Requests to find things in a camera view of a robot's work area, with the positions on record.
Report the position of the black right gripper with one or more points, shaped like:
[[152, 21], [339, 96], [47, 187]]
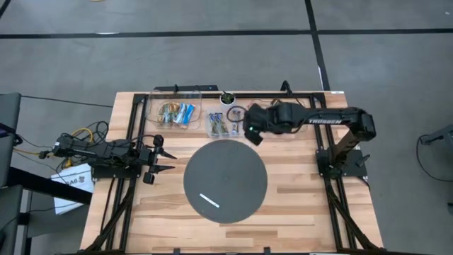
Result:
[[265, 117]]

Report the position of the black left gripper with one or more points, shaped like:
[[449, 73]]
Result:
[[149, 159]]

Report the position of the blue brown granola bar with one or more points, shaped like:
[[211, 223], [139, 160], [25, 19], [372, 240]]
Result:
[[222, 123], [236, 124], [213, 124]]

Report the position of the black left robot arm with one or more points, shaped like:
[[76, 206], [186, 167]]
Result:
[[106, 152]]

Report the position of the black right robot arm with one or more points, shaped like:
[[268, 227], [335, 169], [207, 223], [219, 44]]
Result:
[[325, 118]]

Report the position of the large clear plastic bin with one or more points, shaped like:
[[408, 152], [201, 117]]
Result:
[[154, 101], [293, 135]]

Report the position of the small clear plastic bin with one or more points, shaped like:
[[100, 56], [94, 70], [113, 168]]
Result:
[[228, 135]]

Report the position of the small plant in white pot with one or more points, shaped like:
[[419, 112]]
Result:
[[227, 99]]

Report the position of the white paper strip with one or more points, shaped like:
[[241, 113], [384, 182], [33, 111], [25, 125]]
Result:
[[209, 200]]

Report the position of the round grey woven mat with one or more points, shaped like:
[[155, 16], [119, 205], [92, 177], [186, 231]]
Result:
[[226, 170]]

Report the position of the slim black bar device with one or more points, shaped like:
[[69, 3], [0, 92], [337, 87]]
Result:
[[198, 87]]

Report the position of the black power plug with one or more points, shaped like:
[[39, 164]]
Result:
[[44, 154]]

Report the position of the black desk beam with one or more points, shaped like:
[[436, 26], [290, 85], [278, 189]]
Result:
[[46, 185]]

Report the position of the dark grey chair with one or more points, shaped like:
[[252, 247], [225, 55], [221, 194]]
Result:
[[8, 113], [8, 212]]

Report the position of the grey chair base leg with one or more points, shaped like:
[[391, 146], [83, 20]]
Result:
[[439, 136]]

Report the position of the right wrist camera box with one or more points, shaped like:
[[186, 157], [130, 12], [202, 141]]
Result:
[[255, 137]]

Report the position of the black aluminium table frame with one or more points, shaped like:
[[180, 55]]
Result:
[[247, 95]]

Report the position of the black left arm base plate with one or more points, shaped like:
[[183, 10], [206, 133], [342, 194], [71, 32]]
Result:
[[117, 173]]

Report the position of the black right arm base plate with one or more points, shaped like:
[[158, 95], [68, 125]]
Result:
[[354, 166]]

